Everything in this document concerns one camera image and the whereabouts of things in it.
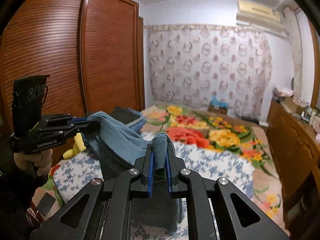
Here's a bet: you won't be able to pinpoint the teal blue pants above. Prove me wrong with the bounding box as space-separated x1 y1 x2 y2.
82 111 184 234

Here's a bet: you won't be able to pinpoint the person's left hand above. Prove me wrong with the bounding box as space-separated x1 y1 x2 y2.
14 149 53 176

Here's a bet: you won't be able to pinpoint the yellow plush toy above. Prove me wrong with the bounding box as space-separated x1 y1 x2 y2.
62 133 86 159

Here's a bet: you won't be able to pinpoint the black folded garment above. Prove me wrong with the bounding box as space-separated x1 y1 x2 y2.
110 106 142 127

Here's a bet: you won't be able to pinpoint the blue white floral sheet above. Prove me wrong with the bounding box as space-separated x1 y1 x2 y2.
52 132 256 240

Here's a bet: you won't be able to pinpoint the colourful floral blanket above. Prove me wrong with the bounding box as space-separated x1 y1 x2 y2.
141 105 285 229

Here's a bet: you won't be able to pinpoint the cardboard box with blue bag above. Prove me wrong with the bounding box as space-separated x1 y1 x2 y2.
208 95 229 115

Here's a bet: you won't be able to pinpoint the brown louvered wooden wardrobe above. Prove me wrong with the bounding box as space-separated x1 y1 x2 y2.
1 0 144 133

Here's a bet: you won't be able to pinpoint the circle patterned lace curtain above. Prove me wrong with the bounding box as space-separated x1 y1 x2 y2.
147 24 272 118

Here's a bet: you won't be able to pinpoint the brown wooden sideboard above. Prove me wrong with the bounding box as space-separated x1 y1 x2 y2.
267 100 319 236

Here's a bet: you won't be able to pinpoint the stack of papers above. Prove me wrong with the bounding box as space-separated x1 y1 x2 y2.
272 86 295 101

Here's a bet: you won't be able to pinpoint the cardboard box on sideboard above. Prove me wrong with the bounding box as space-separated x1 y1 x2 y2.
280 97 304 115

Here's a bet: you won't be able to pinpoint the beige wall air conditioner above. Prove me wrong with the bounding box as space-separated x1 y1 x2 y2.
236 0 285 33

